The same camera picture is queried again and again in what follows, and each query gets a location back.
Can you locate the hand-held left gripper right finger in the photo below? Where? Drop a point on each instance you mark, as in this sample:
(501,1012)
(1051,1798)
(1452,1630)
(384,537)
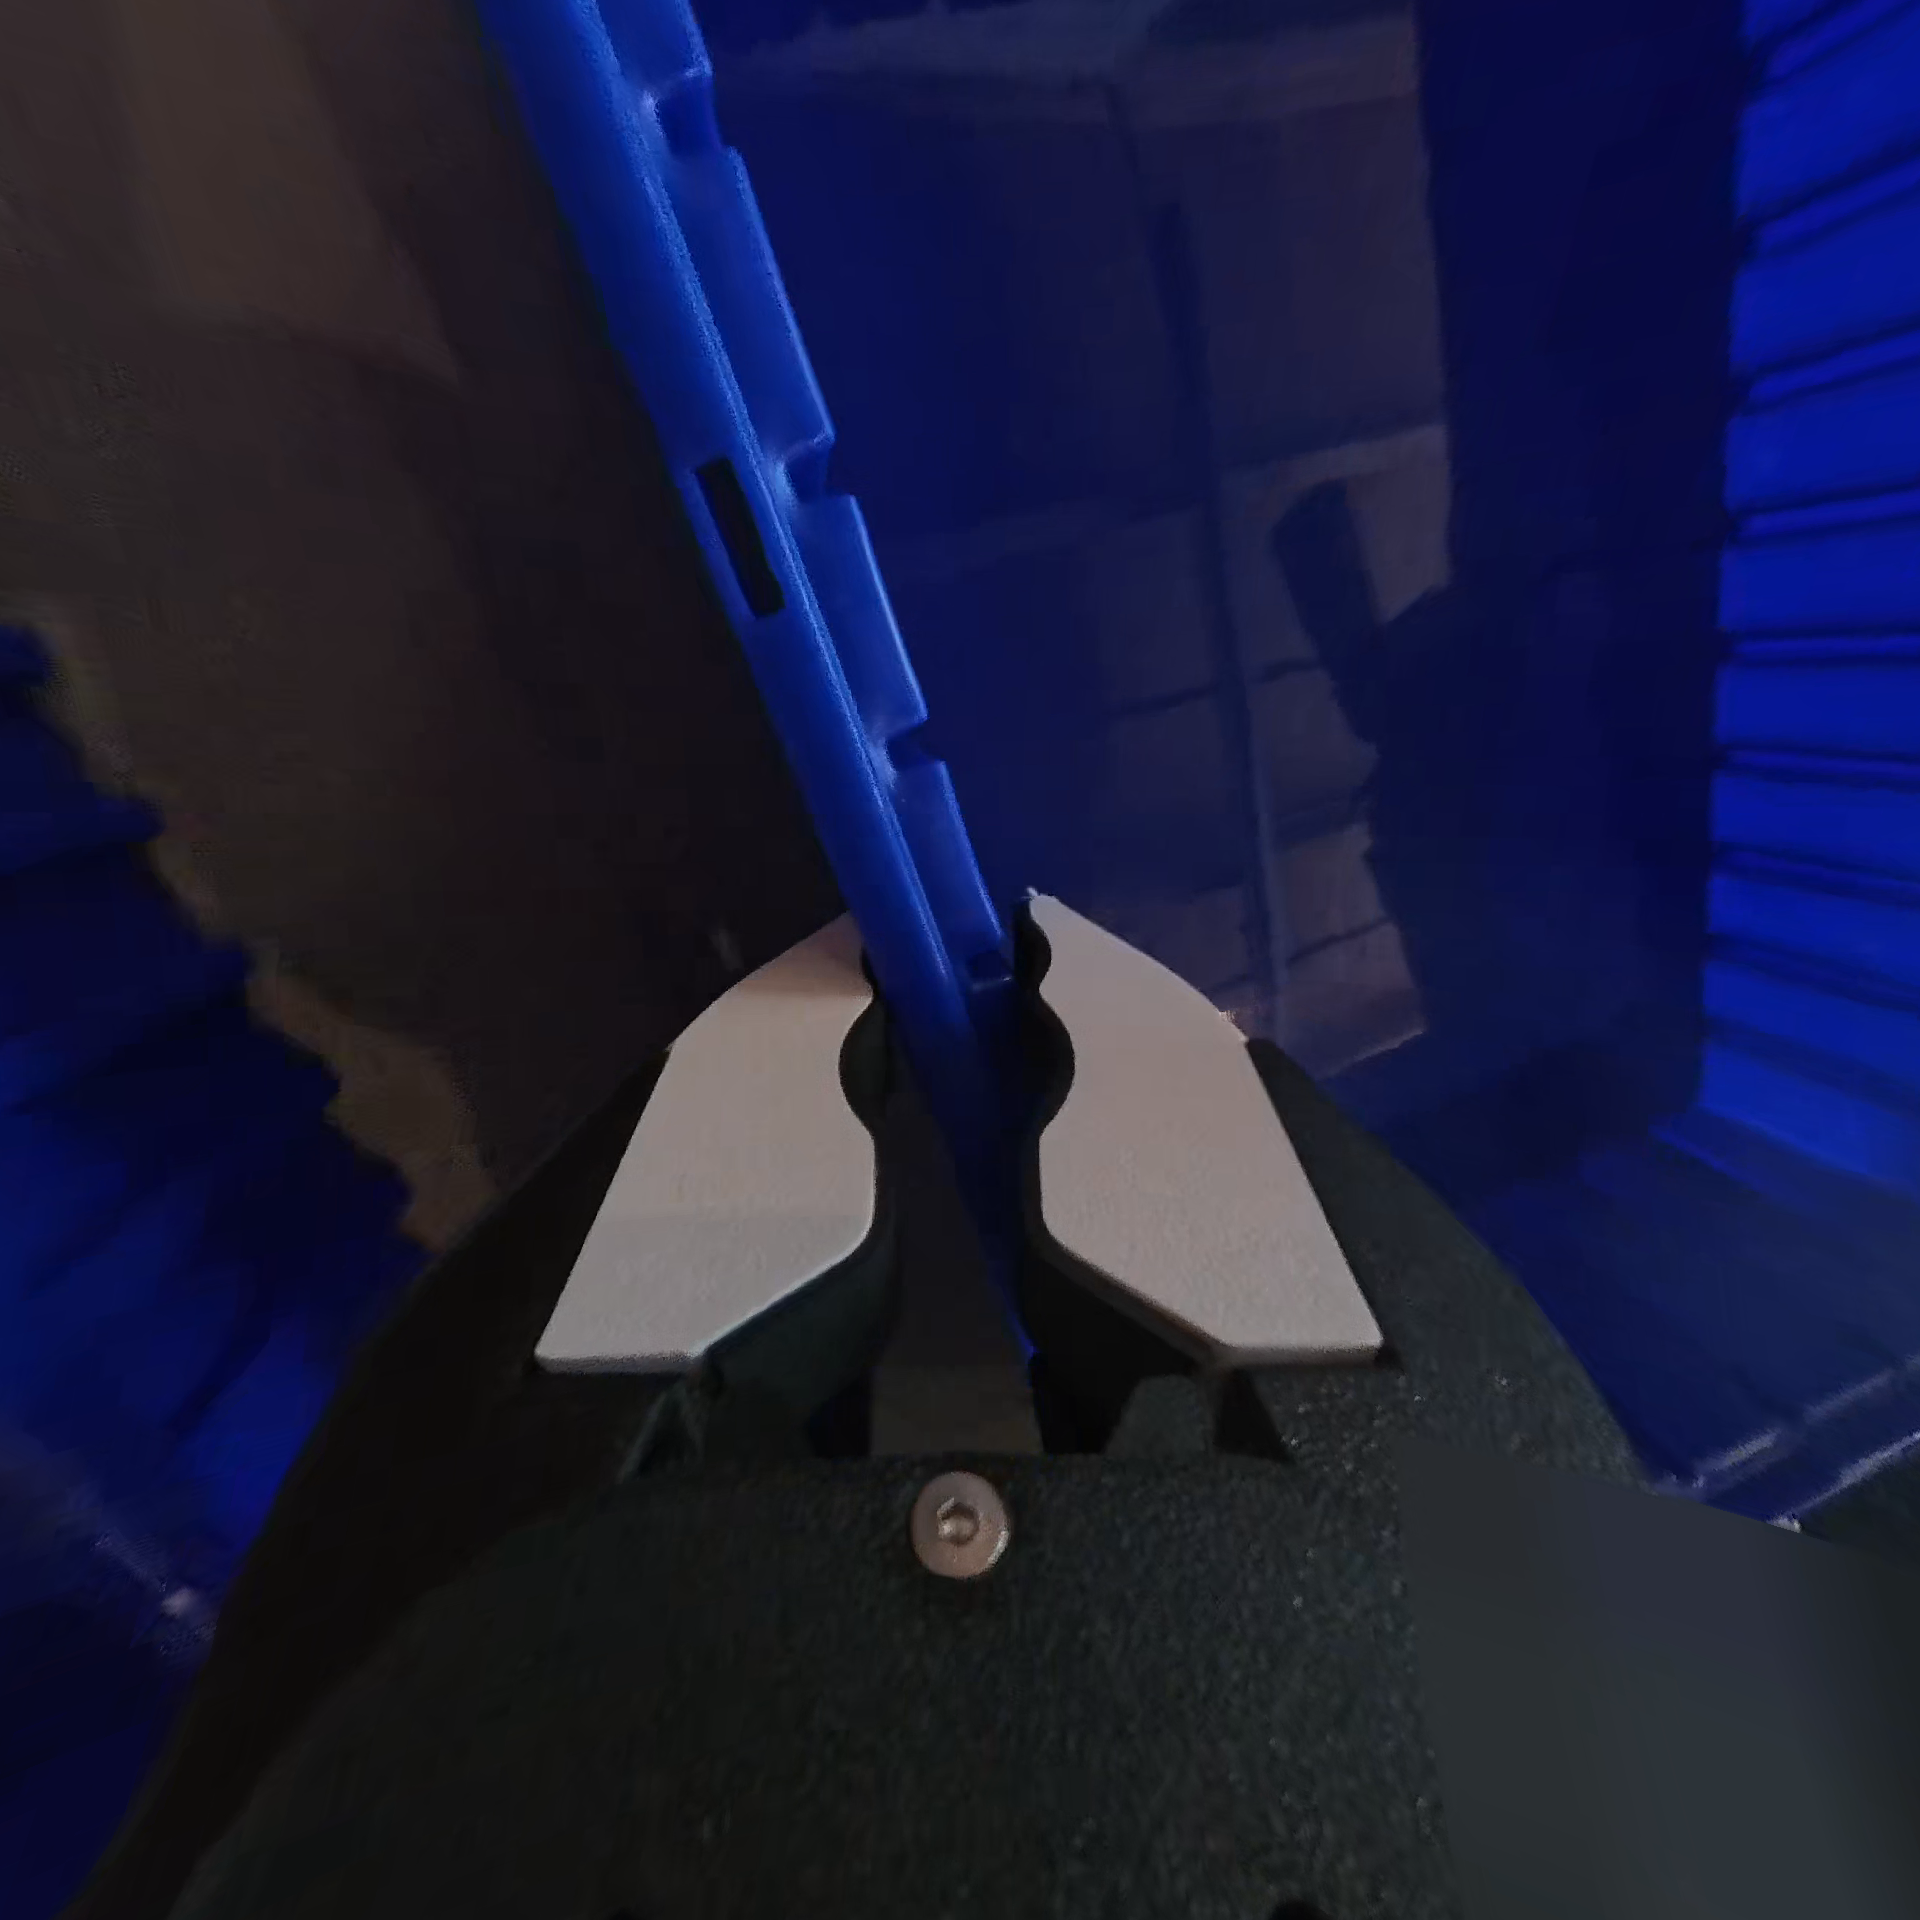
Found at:
(1184,1183)

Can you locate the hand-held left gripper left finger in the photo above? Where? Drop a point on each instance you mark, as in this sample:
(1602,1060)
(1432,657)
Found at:
(735,1183)

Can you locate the blue ribbed plastic bin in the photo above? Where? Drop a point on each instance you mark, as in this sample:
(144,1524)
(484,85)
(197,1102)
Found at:
(720,375)
(121,1129)

